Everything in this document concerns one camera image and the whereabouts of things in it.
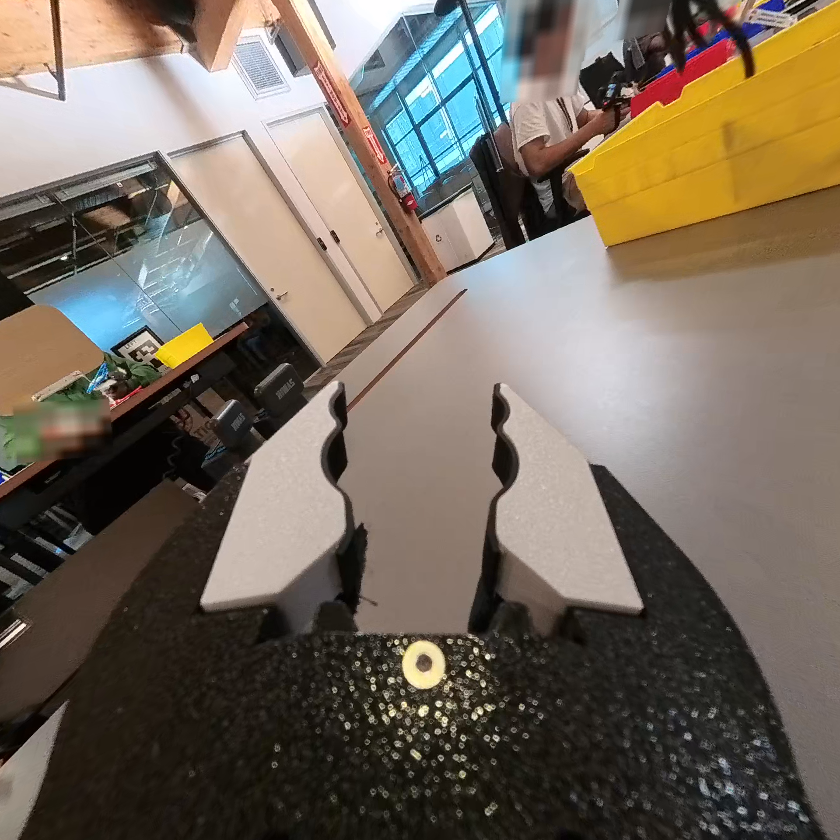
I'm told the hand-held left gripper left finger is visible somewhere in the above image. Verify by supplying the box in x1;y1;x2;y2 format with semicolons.
199;381;369;637

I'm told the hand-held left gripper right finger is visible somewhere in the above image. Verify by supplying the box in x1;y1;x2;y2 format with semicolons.
485;383;647;637

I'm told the large yellow plastic bin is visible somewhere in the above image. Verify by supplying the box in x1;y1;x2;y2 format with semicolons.
568;7;840;248

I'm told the cardboard box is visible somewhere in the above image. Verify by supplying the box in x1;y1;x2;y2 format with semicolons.
168;401;224;474

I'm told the long wooden table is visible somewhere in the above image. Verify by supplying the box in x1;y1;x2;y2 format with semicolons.
0;322;250;501

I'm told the small yellow bin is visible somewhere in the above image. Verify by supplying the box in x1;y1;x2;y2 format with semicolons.
154;322;214;371

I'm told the printed marker card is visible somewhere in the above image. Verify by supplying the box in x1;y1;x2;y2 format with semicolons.
110;327;165;376

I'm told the white door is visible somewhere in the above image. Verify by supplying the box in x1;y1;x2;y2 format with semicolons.
263;107;417;323
168;132;369;366

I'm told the white recycling bin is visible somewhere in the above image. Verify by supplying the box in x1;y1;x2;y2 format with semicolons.
420;187;495;276

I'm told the black office chair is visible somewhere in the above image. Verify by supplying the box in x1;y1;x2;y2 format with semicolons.
469;126;579;251

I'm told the red fire extinguisher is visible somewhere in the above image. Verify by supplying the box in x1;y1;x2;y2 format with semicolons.
388;164;419;213

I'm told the large paned window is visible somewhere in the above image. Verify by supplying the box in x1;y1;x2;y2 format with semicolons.
348;0;519;214

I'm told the red plastic bin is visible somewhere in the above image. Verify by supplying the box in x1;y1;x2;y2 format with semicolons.
630;29;739;119

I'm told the blue plastic bin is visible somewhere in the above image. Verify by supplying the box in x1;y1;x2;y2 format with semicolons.
745;0;808;31

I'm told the wooden post with red stickers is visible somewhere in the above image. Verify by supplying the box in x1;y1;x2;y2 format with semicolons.
273;0;448;287

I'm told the wall vent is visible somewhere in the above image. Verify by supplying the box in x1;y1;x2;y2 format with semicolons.
230;37;292;99

